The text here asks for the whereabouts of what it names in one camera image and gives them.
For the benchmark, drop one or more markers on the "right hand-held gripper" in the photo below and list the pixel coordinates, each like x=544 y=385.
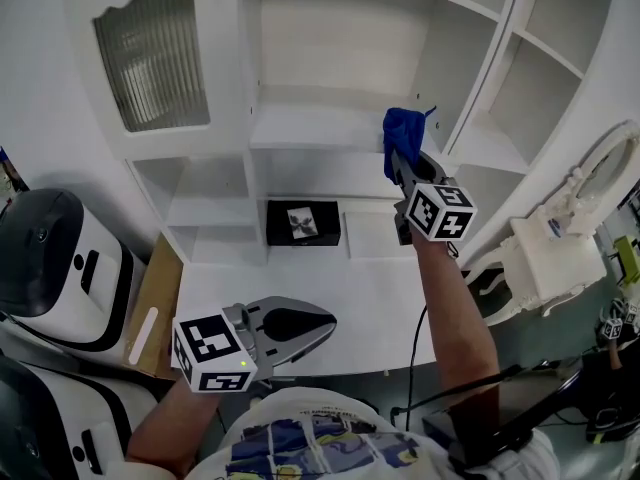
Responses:
x=440 y=213

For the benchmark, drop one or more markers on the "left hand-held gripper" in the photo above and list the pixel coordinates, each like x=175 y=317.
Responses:
x=210 y=348

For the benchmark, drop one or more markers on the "blue wiping cloth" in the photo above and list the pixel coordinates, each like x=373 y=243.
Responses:
x=405 y=128

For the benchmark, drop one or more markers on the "white shelving cabinet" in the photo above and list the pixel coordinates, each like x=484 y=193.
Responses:
x=340 y=43

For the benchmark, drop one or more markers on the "person's left forearm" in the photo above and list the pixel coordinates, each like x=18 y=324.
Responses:
x=170 y=428

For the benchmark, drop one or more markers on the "person's right forearm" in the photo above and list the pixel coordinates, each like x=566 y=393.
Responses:
x=450 y=318

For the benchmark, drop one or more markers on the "white desk surface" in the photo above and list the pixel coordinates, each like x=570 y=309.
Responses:
x=360 y=308

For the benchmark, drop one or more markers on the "person's white printed shirt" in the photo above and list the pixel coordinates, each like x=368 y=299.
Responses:
x=300 y=408

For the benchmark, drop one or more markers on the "black box with picture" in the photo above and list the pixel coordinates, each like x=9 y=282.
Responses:
x=325 y=223

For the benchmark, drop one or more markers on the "brown cardboard box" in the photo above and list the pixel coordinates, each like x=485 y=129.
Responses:
x=160 y=288

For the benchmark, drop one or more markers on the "small blue white packet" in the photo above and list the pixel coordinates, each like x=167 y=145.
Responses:
x=556 y=227

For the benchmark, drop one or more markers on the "white ornate dressing table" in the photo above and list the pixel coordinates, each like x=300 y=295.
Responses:
x=550 y=263

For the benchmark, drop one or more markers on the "light green box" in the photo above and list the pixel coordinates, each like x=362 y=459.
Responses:
x=627 y=258

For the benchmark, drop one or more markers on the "ribbed glass cabinet door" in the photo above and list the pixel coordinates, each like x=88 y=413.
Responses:
x=225 y=68

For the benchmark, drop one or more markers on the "white black service robot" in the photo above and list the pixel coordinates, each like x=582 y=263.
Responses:
x=55 y=418
x=65 y=278

